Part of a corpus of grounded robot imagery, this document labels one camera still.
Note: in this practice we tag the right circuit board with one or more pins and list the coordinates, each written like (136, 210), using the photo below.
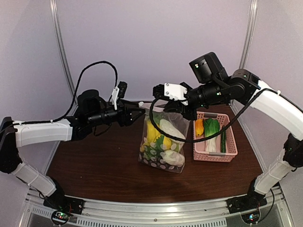
(250, 217)

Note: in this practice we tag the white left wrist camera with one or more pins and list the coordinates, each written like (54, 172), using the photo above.
(118, 93)

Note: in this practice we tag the left aluminium frame post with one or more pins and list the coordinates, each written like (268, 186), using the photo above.
(61, 47)

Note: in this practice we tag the left circuit board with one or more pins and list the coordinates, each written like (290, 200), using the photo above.
(59, 218)

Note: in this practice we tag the right aluminium frame post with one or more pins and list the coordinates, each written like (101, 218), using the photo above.
(251, 24)

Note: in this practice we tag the green leafy vegetable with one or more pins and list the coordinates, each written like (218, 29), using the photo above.
(155, 149)

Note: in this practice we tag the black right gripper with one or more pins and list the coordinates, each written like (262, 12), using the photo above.
(175, 106)

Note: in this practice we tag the clear zip top bag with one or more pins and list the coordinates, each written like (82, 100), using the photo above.
(179, 122)

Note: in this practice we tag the pink plastic basket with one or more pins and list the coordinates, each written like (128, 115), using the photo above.
(199, 152)

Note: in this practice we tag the green bok choy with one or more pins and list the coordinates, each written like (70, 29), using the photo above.
(211, 127)

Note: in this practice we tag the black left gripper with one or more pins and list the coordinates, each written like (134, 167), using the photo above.
(124, 116)

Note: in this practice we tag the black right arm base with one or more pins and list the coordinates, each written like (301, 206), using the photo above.
(244, 203)

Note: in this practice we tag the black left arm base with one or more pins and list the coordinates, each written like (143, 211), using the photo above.
(64, 203)

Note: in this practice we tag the circuit board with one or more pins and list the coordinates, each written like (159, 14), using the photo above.
(250, 217)
(59, 218)

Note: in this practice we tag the aluminium front rail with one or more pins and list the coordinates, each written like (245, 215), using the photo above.
(208, 213)

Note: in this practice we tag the dark green cucumber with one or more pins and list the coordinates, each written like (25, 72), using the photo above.
(223, 142)

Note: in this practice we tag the aluminium frame post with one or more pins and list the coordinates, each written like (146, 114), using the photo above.
(61, 47)
(251, 24)

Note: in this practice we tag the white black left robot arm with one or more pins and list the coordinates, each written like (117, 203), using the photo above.
(16, 134)

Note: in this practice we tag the small napa cabbage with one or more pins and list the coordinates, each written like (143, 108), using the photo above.
(168, 128)

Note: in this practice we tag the white radish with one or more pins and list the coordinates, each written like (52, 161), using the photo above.
(173, 158)

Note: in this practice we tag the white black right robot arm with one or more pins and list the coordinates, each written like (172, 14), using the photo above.
(254, 93)

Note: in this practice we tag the small orange fruit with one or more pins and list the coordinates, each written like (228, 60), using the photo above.
(199, 127)

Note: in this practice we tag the yellow lemon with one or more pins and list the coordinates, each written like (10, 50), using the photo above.
(163, 142)

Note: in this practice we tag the yellow banana bunch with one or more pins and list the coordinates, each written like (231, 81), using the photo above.
(150, 136)

